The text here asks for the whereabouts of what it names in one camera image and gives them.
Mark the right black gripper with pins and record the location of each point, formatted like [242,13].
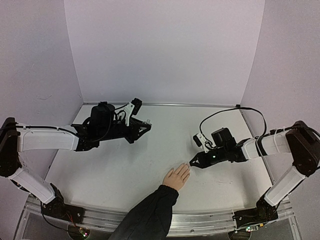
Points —
[203,159]

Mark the person's bare hand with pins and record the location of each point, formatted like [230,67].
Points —
[176,178]

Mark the black sleeved forearm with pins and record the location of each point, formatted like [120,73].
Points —
[150,219]

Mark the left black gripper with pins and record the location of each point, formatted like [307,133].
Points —
[137,126]

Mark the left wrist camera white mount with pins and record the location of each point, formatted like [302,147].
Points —
[132,108]

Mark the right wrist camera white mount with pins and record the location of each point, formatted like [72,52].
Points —
[202,142]

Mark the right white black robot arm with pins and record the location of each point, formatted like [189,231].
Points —
[299,141]

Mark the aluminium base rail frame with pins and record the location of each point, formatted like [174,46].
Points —
[183,224]

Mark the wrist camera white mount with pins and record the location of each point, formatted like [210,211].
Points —
[202,142]
[132,108]

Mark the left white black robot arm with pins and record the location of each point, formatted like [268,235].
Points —
[16,138]

